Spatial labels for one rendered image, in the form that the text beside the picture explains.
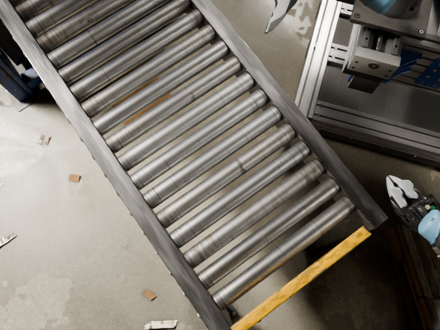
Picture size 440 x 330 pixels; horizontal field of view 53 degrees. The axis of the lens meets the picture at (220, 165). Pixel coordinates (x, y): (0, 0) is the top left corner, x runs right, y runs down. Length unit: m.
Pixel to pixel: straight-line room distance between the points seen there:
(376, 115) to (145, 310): 1.28
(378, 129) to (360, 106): 0.13
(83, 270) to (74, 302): 0.13
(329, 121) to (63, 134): 1.21
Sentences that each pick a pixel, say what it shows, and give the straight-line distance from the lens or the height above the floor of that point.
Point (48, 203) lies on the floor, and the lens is 2.15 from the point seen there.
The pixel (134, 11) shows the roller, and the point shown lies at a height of 0.80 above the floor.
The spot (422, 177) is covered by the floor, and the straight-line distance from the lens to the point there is 2.23.
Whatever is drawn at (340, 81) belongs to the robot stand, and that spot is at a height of 0.21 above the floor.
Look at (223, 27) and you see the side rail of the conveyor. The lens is 1.39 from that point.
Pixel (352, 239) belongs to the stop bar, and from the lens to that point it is 1.21.
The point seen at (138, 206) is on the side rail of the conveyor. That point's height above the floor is 0.80.
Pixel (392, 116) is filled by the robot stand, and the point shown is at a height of 0.21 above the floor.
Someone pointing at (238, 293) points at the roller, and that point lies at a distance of 1.18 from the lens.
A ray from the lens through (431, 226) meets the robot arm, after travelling 1.18.
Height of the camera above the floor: 1.98
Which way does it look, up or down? 75 degrees down
